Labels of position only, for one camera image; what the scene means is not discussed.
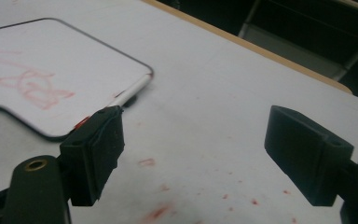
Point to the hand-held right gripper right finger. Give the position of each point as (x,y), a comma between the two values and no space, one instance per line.
(304,149)

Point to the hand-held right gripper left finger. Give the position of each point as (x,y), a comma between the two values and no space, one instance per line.
(90,155)

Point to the white marker pen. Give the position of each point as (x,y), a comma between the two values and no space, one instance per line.
(130,91)

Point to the small white whiteboard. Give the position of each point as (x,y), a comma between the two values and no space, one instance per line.
(43,71)

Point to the metal stand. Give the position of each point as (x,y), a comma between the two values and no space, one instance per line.
(307,40)

